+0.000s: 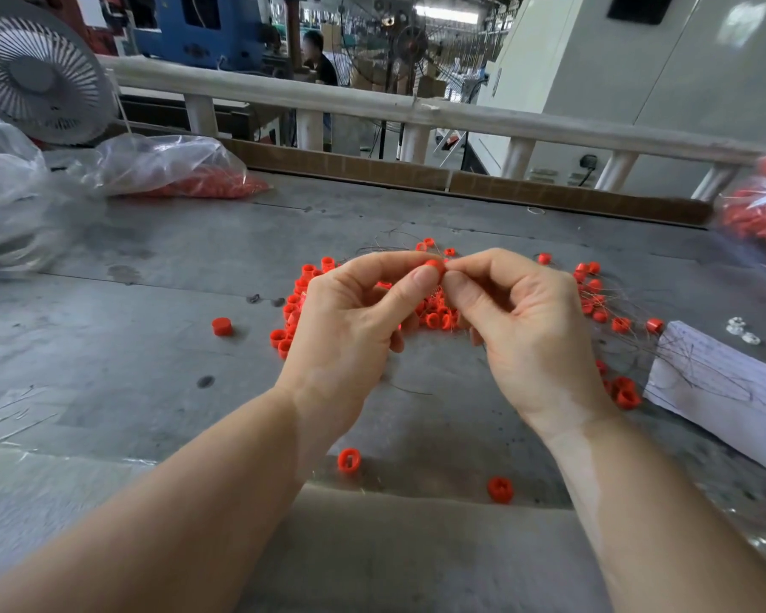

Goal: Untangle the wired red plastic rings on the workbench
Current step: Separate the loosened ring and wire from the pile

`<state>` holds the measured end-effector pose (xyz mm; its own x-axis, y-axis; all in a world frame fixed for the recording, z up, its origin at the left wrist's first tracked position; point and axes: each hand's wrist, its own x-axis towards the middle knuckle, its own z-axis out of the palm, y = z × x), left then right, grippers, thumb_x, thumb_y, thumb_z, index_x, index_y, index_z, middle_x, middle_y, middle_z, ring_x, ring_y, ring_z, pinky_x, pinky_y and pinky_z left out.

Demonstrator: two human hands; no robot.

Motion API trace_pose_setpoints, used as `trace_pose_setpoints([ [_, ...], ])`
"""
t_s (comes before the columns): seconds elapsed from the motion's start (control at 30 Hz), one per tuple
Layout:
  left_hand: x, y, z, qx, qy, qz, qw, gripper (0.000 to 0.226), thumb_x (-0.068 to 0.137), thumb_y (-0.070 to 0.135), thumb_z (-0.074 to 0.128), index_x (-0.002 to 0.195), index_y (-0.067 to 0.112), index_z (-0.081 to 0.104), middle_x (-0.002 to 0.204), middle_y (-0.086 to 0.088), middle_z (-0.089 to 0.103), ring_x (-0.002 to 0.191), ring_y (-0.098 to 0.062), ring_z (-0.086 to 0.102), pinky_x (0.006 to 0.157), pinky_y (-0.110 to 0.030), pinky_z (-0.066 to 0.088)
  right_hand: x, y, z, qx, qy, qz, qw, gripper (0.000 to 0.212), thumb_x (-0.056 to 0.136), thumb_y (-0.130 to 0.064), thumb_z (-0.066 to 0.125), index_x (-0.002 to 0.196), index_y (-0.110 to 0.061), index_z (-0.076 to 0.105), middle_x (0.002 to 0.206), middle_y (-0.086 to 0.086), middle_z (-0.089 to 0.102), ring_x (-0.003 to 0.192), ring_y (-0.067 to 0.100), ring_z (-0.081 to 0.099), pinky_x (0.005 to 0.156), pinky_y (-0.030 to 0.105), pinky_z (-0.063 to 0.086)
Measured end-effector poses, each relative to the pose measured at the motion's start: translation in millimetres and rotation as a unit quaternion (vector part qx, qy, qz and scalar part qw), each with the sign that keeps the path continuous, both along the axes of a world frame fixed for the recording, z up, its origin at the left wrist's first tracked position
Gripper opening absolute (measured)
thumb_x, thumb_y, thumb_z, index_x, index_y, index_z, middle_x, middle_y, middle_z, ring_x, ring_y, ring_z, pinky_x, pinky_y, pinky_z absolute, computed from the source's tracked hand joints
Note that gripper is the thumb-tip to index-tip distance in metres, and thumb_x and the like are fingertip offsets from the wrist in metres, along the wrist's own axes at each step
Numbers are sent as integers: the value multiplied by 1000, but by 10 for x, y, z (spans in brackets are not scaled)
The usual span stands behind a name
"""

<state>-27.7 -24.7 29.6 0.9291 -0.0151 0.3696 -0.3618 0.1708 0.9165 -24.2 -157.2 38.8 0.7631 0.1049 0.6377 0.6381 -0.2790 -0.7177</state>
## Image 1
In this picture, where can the person's left hand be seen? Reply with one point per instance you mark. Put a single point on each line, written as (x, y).
(342, 345)

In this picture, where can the person's right hand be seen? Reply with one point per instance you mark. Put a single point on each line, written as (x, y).
(536, 345)

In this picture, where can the pile of red plastic rings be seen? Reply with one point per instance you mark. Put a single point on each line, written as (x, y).
(300, 290)

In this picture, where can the person's left forearm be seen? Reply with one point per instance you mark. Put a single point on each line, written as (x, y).
(134, 523)

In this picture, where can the person's right forearm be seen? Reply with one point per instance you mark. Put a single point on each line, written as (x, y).
(677, 519)

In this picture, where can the brown wooden board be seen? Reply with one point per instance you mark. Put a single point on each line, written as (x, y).
(383, 170)

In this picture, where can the small clear plastic piece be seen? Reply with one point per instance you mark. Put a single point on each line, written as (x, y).
(735, 324)
(751, 337)

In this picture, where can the white paper sheet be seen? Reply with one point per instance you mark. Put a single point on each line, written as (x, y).
(730, 399)

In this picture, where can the clear bag with red pieces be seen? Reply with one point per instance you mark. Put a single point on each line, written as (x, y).
(173, 166)

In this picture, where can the white metal railing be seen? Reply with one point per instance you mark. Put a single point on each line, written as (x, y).
(322, 95)

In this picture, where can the large grey machine cabinet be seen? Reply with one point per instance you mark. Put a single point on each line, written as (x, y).
(721, 70)

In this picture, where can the blue industrial machine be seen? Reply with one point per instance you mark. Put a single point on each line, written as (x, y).
(224, 25)

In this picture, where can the crumpled clear plastic bag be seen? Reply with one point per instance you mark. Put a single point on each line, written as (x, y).
(7, 204)

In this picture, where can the white desk fan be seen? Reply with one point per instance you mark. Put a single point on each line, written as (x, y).
(41, 72)

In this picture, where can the red industrial machine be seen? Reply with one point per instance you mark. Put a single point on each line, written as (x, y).
(38, 4)

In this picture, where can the black pedestal fan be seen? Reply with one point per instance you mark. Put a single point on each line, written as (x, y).
(411, 47)

